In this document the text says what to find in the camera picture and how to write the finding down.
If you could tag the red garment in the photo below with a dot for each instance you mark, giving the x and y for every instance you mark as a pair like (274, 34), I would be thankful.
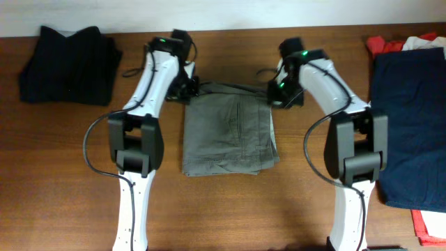
(377, 45)

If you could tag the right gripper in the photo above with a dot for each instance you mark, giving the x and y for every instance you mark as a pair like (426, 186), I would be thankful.
(274, 97)

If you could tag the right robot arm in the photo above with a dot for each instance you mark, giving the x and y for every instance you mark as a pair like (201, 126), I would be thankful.
(356, 144)

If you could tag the white garment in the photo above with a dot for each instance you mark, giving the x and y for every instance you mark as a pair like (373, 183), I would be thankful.
(416, 43)

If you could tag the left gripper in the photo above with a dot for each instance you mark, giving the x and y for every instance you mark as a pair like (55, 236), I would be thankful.
(193, 90)

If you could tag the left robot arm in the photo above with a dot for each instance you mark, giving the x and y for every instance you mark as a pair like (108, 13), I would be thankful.
(135, 139)

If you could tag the black folded garment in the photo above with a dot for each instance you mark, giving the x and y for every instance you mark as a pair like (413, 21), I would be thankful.
(79, 68)

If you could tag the navy blue garment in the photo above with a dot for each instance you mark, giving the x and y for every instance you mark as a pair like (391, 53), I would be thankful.
(409, 86)

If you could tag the grey shorts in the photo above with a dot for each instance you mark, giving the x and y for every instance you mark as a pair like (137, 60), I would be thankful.
(228, 129)

